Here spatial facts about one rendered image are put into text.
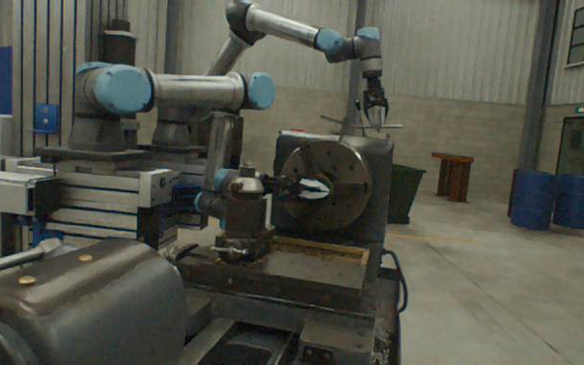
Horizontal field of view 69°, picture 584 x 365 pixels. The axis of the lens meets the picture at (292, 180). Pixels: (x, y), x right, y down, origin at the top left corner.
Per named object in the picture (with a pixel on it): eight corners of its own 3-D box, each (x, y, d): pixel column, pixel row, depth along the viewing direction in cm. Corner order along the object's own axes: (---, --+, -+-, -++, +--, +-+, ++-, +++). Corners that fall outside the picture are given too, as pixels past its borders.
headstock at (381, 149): (297, 205, 226) (303, 131, 222) (388, 216, 215) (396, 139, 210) (262, 227, 169) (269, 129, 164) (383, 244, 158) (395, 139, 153)
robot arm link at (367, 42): (357, 34, 154) (380, 29, 151) (360, 64, 155) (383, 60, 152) (351, 29, 147) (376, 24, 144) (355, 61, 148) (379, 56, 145)
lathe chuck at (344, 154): (276, 209, 160) (300, 128, 155) (355, 238, 153) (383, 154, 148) (268, 212, 151) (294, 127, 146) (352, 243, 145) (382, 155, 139)
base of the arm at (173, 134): (144, 144, 161) (145, 118, 160) (161, 143, 176) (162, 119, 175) (181, 147, 159) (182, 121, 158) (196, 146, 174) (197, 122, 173)
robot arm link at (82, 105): (112, 115, 126) (114, 69, 124) (130, 116, 116) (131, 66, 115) (69, 111, 118) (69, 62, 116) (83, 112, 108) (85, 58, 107)
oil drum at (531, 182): (503, 220, 733) (510, 170, 723) (537, 223, 734) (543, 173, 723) (521, 228, 674) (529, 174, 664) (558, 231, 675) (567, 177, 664)
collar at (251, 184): (236, 186, 98) (236, 173, 98) (267, 189, 96) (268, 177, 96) (221, 190, 90) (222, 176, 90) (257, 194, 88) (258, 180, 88)
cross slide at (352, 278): (195, 256, 107) (196, 238, 106) (365, 283, 97) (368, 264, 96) (159, 276, 91) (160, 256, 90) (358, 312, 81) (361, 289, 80)
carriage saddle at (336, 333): (196, 275, 110) (197, 253, 109) (377, 307, 99) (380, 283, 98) (124, 324, 81) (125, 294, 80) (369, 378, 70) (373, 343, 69)
